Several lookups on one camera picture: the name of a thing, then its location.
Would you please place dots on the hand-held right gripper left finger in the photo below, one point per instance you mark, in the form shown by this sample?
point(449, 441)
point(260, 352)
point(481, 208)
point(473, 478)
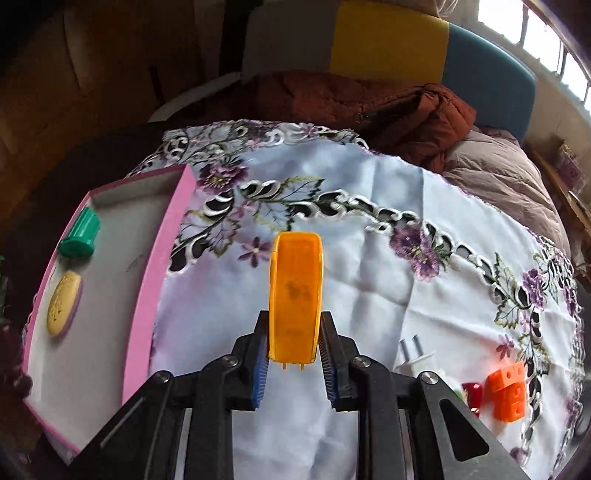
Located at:
point(261, 369)

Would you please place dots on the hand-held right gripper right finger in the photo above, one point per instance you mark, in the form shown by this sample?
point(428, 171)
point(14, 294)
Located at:
point(328, 369)

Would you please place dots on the yellow plastic toy piece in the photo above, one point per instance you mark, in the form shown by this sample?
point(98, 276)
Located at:
point(295, 295)

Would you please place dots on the white and green plug adapter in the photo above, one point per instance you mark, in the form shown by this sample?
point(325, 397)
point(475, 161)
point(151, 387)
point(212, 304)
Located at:
point(418, 362)

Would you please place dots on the pink cardboard box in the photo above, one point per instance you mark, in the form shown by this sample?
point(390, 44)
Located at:
point(106, 277)

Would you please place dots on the orange linked plastic cubes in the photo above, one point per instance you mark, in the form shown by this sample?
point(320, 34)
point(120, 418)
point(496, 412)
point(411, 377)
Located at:
point(508, 392)

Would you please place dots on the white embroidered floral tablecloth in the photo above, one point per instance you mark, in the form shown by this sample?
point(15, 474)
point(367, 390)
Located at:
point(369, 300)

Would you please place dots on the red metallic atomiser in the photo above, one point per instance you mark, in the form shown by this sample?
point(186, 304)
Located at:
point(473, 397)

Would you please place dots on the yellow oval patterned piece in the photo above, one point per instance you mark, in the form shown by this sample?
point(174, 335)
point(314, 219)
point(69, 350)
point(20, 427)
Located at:
point(63, 302)

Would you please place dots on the green plastic cap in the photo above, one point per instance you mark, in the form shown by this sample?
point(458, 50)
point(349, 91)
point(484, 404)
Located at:
point(81, 233)

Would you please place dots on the pinkish brown padded coat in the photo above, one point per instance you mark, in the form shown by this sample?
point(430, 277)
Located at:
point(498, 184)

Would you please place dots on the brown quilted jacket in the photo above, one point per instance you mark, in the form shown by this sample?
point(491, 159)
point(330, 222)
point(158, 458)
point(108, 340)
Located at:
point(323, 101)

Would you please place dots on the white plastic armrest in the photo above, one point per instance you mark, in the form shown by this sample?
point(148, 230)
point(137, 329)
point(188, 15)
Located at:
point(194, 94)

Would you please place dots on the wooden side shelf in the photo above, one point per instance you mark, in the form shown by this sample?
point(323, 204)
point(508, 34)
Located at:
point(561, 194)

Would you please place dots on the floral patterned box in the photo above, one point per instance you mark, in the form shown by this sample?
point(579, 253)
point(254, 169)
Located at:
point(568, 161)

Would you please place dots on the grey yellow blue chair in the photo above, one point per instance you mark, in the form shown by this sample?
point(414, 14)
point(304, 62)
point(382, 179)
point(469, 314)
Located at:
point(383, 41)

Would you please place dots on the wooden cabinet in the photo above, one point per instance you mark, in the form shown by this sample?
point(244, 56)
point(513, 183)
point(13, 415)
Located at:
point(69, 92)

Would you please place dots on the beige curtain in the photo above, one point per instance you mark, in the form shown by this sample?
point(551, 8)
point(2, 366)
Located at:
point(455, 7)

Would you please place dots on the window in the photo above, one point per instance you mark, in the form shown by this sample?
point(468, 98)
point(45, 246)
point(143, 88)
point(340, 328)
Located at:
point(545, 41)

